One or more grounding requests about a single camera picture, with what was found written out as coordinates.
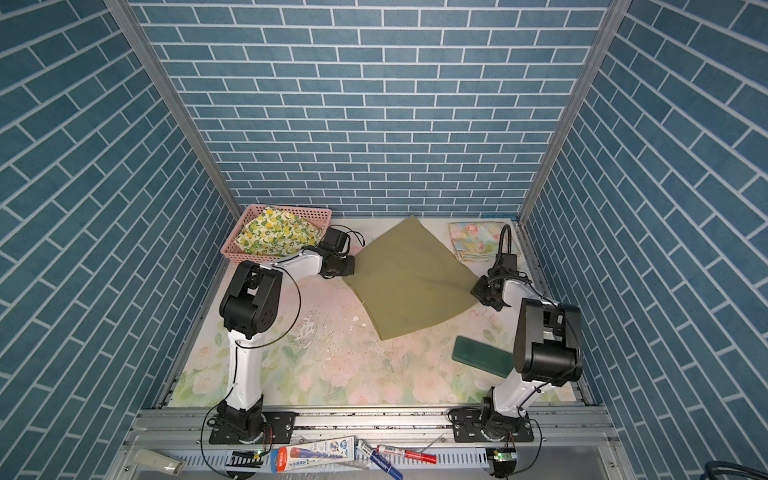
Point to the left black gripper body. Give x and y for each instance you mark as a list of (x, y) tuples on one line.
[(342, 265)]

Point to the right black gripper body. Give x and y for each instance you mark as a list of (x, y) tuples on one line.
[(484, 291)]

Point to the pastel floral skirt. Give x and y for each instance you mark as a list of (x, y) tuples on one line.
[(476, 241)]

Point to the olive green skirt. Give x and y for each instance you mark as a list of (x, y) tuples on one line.
[(407, 280)]

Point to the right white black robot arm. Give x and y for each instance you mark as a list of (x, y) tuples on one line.
[(547, 350)]

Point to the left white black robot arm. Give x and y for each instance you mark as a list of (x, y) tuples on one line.
[(250, 307)]

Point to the pink plastic basket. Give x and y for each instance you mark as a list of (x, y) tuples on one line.
[(318, 217)]

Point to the lemon print skirt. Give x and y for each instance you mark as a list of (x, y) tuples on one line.
[(277, 233)]

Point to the dark green rectangular block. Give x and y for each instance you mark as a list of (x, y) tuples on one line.
[(483, 356)]

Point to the red white marker pen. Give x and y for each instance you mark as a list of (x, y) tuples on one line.
[(407, 454)]

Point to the blue marker pen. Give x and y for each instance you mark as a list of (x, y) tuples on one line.
[(378, 460)]

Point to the white red blue box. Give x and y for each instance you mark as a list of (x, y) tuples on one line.
[(326, 452)]

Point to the beige plastic piece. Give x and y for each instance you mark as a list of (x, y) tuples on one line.
[(159, 462)]

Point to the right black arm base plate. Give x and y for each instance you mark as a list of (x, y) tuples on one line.
[(471, 425)]

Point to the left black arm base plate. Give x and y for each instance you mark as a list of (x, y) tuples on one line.
[(268, 428)]

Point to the aluminium front rail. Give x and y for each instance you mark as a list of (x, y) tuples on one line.
[(570, 442)]

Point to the right corner aluminium post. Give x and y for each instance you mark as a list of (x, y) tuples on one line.
[(596, 55)]

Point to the corner aluminium post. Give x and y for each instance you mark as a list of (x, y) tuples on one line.
[(131, 28), (596, 55)]

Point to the left corner aluminium post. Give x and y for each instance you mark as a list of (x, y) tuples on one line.
[(131, 28)]

